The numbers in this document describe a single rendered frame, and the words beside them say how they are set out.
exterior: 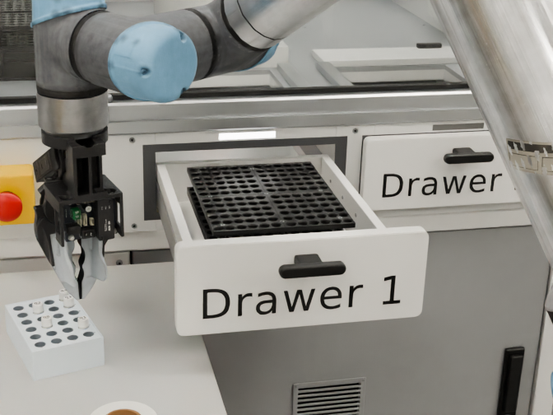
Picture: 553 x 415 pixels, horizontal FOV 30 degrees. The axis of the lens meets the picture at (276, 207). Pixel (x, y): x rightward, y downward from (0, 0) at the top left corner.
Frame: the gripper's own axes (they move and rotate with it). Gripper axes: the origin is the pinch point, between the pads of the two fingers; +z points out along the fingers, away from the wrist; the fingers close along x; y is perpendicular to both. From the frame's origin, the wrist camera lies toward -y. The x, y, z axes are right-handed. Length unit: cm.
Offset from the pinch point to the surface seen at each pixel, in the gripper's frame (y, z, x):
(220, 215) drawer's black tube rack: -0.6, -5.6, 18.6
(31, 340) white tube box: 2.5, 4.5, -6.4
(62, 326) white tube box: 0.7, 4.5, -2.2
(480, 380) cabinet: -9, 36, 70
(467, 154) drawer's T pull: -4, -7, 59
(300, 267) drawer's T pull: 18.5, -6.7, 19.5
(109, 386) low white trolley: 9.6, 8.3, 0.3
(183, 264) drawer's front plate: 12.1, -6.4, 8.5
